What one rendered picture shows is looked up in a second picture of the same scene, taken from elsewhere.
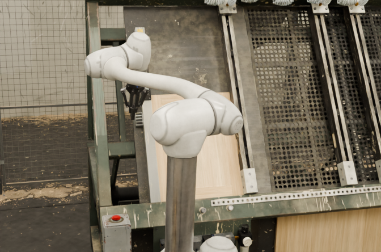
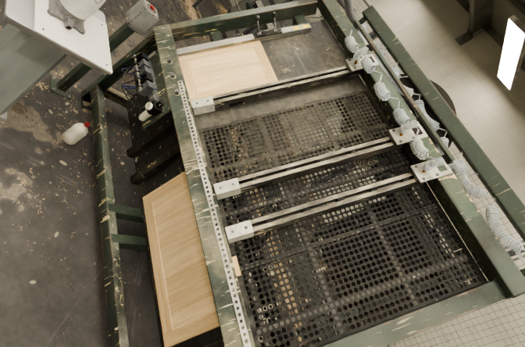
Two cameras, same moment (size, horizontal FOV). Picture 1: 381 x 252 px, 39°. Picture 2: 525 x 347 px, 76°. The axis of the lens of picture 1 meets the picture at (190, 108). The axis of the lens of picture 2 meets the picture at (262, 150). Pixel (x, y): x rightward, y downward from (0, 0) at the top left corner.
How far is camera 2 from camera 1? 246 cm
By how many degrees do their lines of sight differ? 43
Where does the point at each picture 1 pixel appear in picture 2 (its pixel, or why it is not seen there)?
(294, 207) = (183, 141)
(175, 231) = not seen: outside the picture
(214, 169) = (209, 84)
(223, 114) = not seen: outside the picture
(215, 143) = (232, 83)
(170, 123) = not seen: outside the picture
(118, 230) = (141, 5)
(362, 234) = (187, 266)
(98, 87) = (254, 11)
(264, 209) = (180, 118)
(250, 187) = (196, 102)
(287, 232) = (179, 184)
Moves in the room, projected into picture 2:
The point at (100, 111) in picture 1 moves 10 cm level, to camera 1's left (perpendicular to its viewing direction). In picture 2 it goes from (237, 14) to (235, 8)
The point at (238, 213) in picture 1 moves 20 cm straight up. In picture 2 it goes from (173, 100) to (198, 81)
